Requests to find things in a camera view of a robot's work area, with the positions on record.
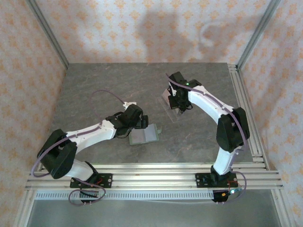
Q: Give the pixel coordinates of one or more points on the translucent green card holder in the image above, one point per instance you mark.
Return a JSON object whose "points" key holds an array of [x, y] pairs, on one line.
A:
{"points": [[146, 134]]}

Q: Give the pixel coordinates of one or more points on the pale pink credit card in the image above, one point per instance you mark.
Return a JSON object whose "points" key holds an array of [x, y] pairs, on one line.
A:
{"points": [[165, 95]]}

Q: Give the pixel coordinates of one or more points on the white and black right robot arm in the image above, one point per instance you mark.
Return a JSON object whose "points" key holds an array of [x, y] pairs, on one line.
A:
{"points": [[208, 104]]}

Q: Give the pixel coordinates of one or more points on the wide aluminium extrusion beam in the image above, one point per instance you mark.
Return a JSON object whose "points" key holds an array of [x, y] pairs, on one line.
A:
{"points": [[154, 179]]}

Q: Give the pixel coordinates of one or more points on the grey metal sheet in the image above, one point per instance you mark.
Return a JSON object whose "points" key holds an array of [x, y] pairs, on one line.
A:
{"points": [[154, 214]]}

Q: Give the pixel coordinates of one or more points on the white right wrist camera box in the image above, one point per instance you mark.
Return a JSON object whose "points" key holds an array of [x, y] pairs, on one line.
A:
{"points": [[172, 91]]}

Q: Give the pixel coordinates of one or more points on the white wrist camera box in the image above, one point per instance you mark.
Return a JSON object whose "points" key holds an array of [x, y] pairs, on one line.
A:
{"points": [[172, 91], [130, 105]]}

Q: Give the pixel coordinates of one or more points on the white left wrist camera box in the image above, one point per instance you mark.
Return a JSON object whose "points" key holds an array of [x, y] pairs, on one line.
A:
{"points": [[130, 105]]}

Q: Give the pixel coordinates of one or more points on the narrow aluminium extrusion rail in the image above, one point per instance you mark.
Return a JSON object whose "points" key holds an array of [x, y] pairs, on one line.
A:
{"points": [[154, 166]]}

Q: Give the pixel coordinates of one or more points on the long aluminium table rail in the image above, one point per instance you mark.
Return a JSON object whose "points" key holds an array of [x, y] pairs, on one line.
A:
{"points": [[243, 99]]}

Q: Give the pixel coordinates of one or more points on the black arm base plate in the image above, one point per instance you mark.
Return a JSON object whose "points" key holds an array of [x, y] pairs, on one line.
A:
{"points": [[201, 179], [106, 180]]}

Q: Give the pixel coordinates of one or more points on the black controller bracket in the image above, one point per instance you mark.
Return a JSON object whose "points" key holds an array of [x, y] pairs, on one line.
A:
{"points": [[88, 194], [220, 198]]}

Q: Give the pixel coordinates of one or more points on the aluminium upright post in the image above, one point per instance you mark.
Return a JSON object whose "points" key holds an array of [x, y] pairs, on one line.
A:
{"points": [[255, 33], [50, 40]]}

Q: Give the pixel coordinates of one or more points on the short aluminium frame leg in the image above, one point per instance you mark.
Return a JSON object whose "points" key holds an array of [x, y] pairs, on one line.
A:
{"points": [[284, 208], [26, 208]]}

